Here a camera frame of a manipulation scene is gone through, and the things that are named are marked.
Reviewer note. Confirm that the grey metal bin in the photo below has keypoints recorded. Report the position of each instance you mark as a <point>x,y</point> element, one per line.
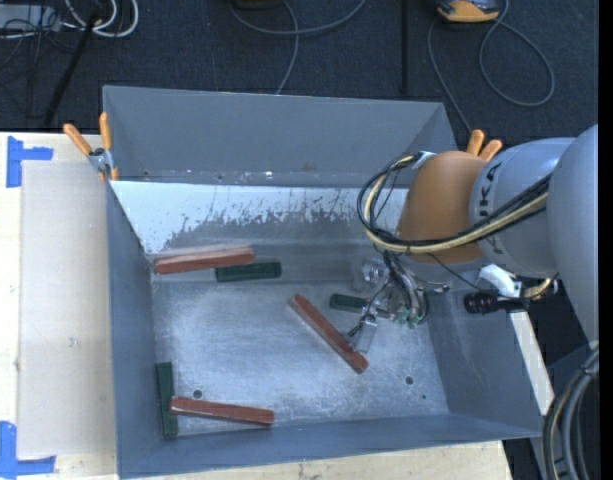
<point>266,338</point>

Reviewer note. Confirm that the dark green flat block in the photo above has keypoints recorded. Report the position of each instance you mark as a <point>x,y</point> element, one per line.
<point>347,302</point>
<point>248,271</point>
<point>166,398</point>

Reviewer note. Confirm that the red-brown flat block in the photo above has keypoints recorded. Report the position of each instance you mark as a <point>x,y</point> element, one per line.
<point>203,261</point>
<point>326,330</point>
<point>221,411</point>

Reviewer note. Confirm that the black cylinder on white bracket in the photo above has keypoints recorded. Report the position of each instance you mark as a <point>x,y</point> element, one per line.
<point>481,303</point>

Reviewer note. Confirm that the pale wood flat board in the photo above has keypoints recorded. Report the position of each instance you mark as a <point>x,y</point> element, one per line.
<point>61,308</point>

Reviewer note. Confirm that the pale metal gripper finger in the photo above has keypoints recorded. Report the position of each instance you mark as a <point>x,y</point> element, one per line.
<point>375,271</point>
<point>368,334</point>

